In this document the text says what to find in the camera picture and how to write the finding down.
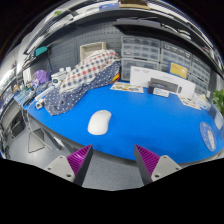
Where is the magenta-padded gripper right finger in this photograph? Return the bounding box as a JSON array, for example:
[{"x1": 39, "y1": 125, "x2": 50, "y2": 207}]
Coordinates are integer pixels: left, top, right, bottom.
[{"x1": 133, "y1": 144, "x2": 183, "y2": 186}]

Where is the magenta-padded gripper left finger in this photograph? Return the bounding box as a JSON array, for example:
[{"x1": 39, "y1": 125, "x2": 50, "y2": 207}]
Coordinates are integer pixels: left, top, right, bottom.
[{"x1": 44, "y1": 143, "x2": 94, "y2": 187}]

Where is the white computer mouse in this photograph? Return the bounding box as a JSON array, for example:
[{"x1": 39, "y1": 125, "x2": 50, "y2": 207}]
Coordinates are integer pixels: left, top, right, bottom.
[{"x1": 87, "y1": 109, "x2": 113, "y2": 136}]

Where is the round blue printed mouse pad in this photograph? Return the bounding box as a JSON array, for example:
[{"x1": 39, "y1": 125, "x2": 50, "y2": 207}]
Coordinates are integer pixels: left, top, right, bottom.
[{"x1": 199, "y1": 121, "x2": 218, "y2": 153}]

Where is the small black box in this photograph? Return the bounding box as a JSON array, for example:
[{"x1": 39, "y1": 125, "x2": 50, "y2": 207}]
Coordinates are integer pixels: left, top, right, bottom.
[{"x1": 147, "y1": 85, "x2": 171, "y2": 99}]

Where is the white and blue carton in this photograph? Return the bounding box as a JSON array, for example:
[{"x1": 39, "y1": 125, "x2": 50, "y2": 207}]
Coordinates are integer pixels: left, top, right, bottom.
[{"x1": 194, "y1": 93, "x2": 213, "y2": 111}]

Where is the green plant in white pot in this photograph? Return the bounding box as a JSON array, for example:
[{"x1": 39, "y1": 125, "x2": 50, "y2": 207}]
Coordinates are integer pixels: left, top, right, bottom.
[{"x1": 211, "y1": 89, "x2": 224, "y2": 116}]

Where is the purple plastic bag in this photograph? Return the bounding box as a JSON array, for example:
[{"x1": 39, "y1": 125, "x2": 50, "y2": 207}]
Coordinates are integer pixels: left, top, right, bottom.
[{"x1": 33, "y1": 69, "x2": 51, "y2": 86}]

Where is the dotted and checked patterned cloth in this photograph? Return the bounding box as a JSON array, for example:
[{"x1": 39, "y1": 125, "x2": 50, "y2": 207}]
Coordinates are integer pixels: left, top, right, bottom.
[{"x1": 43, "y1": 49, "x2": 122, "y2": 117}]

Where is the long white keyboard box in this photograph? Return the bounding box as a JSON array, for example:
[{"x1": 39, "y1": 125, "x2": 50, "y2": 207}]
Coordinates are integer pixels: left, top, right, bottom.
[{"x1": 129, "y1": 65, "x2": 197, "y2": 100}]

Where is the yellow box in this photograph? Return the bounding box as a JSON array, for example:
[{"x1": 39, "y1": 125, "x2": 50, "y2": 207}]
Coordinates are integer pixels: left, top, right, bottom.
[{"x1": 169, "y1": 61, "x2": 189, "y2": 80}]

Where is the teal plastic bin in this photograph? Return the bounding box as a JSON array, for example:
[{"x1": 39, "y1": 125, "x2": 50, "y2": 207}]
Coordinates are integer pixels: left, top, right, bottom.
[{"x1": 34, "y1": 45, "x2": 49, "y2": 57}]

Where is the white woven basket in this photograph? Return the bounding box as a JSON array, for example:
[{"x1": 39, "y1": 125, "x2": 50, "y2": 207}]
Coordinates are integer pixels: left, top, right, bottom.
[{"x1": 79, "y1": 41, "x2": 108, "y2": 61}]

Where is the grey wall shelf unit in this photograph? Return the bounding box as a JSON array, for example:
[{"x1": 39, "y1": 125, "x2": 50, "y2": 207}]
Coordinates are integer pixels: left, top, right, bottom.
[{"x1": 23, "y1": 0, "x2": 223, "y2": 73}]

